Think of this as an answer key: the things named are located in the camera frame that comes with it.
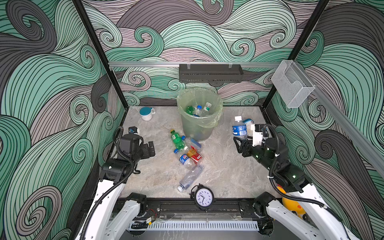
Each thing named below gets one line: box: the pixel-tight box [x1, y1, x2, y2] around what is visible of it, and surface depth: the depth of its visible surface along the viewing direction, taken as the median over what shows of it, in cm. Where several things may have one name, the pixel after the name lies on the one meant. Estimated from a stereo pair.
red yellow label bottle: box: [187, 145, 203, 164], surface depth 90 cm
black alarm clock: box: [189, 183, 215, 213], surface depth 76 cm
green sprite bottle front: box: [185, 105, 196, 115], surface depth 97 cm
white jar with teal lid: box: [139, 106, 156, 122], surface depth 112 cm
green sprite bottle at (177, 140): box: [170, 129, 185, 151], surface depth 97 cm
